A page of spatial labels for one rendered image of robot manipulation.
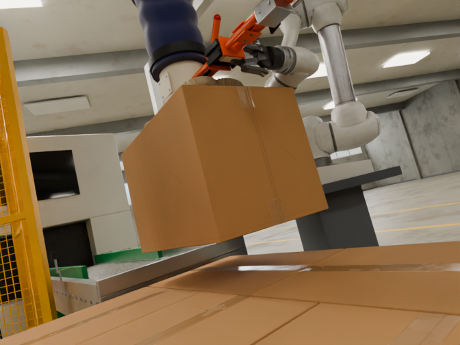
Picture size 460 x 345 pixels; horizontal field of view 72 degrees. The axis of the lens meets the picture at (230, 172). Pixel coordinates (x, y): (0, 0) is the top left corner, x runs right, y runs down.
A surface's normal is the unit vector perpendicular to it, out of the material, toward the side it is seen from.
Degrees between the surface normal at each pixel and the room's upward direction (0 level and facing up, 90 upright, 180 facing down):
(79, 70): 90
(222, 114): 89
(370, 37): 90
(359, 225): 90
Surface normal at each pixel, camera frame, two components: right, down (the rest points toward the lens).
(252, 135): 0.53, -0.25
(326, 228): 0.24, -0.18
